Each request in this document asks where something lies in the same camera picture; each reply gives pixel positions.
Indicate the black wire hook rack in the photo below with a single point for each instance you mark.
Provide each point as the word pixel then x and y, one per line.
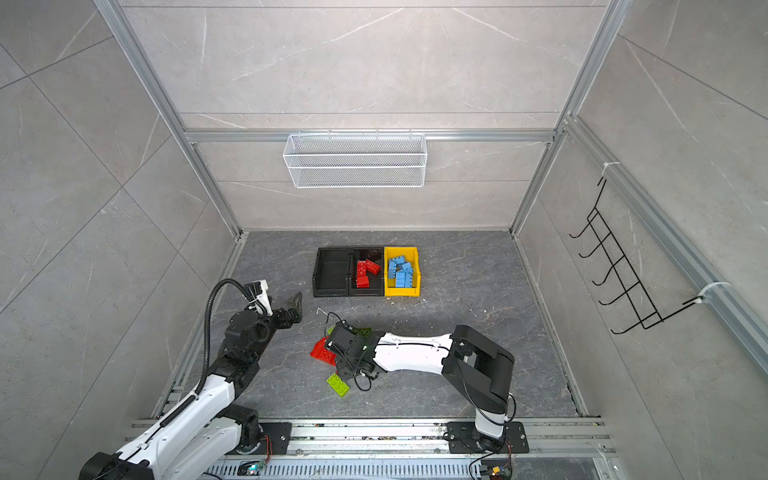
pixel 621 269

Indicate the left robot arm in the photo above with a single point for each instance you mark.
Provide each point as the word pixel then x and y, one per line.
pixel 207 423

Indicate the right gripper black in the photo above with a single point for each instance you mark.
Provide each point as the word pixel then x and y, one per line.
pixel 340 368

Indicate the aluminium rail front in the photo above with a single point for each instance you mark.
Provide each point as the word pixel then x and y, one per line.
pixel 423 448

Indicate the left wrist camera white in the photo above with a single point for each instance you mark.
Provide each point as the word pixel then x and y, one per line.
pixel 259 298

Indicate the green lego brick front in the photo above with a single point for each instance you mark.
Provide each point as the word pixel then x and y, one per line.
pixel 339 386

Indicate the white cable tie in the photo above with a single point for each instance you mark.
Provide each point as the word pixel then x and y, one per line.
pixel 702 293

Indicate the red lego brick large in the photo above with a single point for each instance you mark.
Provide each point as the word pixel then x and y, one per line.
pixel 372 267

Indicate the black divided tray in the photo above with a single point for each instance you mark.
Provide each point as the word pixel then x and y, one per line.
pixel 335 272

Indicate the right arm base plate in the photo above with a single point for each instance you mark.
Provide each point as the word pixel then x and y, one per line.
pixel 463 437

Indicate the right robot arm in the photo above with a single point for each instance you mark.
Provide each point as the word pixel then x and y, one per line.
pixel 477 367

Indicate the white wire mesh basket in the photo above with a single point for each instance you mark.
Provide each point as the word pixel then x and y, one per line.
pixel 356 160

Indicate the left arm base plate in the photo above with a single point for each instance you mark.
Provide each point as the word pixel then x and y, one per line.
pixel 263 438

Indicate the blue lego brick front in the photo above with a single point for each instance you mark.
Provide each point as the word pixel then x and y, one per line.
pixel 401 279

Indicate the blue lego brick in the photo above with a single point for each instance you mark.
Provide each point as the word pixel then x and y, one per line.
pixel 401 279
pixel 407 267
pixel 399 260

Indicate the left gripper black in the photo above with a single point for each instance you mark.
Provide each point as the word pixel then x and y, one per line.
pixel 285 322

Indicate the yellow plastic bin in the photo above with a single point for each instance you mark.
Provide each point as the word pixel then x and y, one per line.
pixel 411 254

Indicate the red arch lego piece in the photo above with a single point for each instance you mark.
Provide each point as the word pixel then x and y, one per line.
pixel 322 353

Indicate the blue lego brick top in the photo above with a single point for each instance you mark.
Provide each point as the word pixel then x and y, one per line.
pixel 399 260

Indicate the red lego brick small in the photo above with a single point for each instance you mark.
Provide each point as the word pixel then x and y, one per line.
pixel 362 280

